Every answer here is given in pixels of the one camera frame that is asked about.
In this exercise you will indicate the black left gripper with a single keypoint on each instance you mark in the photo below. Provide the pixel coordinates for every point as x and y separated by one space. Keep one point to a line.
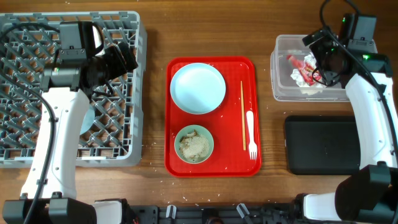
120 67

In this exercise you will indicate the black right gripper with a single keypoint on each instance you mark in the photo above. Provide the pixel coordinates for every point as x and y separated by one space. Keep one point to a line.
328 77

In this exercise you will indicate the white napkin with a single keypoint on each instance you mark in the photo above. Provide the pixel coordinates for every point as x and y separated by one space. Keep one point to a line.
298 77

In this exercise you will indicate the red snack wrapper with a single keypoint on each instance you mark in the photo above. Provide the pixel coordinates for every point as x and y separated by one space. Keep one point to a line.
303 70

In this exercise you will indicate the light blue cup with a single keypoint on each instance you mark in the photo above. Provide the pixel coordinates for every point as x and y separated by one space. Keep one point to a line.
88 120

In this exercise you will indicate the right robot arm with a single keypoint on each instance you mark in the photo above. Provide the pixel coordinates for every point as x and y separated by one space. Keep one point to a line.
370 195

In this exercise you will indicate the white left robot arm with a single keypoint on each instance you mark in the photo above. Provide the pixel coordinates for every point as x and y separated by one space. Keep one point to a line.
49 193

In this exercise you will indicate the clear plastic waste bin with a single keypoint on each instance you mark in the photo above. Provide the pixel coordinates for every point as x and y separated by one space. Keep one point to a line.
288 84

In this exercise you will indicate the grey plastic dishwasher rack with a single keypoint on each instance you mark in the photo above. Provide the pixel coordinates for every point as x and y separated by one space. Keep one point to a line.
29 41

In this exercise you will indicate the light blue plate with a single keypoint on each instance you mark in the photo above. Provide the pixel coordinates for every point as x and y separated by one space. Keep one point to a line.
198 88

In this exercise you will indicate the black plastic tray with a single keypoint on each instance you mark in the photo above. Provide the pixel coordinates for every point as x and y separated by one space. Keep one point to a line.
322 145

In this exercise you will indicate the wooden chopstick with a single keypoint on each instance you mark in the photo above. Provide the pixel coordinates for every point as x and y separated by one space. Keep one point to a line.
243 116

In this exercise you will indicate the green bowl with rice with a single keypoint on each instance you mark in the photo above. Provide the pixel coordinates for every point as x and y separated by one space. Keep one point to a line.
194 144

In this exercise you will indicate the white plastic fork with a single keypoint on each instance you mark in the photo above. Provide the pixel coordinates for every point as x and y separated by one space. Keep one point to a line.
252 145

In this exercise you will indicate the red plastic tray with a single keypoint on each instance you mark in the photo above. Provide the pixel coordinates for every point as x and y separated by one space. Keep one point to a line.
228 158

